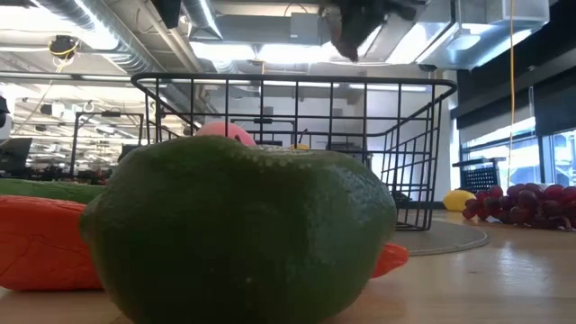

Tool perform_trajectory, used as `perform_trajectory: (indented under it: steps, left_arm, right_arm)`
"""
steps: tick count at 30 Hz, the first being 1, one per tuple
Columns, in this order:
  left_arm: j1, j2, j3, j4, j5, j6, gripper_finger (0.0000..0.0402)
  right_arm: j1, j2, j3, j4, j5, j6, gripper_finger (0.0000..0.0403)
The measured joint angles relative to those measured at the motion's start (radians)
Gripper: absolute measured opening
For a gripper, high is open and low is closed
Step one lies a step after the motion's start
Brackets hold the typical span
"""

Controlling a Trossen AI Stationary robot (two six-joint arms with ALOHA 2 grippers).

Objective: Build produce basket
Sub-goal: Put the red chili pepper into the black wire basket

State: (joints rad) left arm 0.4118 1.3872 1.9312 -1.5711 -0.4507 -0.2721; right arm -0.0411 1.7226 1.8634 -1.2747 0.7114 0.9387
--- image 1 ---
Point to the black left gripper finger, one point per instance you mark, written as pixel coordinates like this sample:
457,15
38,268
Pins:
168,11

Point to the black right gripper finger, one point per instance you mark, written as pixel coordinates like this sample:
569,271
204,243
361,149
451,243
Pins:
355,24

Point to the pink peach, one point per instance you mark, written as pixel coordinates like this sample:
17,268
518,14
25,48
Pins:
220,130

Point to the yellow pear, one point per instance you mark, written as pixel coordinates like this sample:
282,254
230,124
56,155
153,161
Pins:
300,147

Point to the yellow lemon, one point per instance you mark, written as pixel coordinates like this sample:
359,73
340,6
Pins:
456,200

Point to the green cucumber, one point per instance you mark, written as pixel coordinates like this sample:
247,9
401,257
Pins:
49,191

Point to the dark green lime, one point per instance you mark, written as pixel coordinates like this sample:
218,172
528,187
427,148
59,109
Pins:
234,234

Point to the red grape bunch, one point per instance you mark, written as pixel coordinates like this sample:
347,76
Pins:
526,204

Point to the red chili pepper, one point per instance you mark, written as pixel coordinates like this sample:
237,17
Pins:
40,243

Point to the white pendant lamp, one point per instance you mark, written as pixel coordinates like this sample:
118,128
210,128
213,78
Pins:
463,41

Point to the black perforated cart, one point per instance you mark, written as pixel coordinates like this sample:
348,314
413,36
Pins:
479,180

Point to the dark monitor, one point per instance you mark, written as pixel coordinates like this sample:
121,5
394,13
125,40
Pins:
15,153

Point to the grey round mat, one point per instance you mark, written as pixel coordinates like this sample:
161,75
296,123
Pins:
450,238

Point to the silver ventilation duct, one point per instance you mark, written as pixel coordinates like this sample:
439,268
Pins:
202,18
112,40

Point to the ceiling security camera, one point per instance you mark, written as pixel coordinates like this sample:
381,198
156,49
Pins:
427,67

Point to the black metal frame rig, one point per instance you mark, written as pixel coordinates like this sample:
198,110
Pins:
110,114

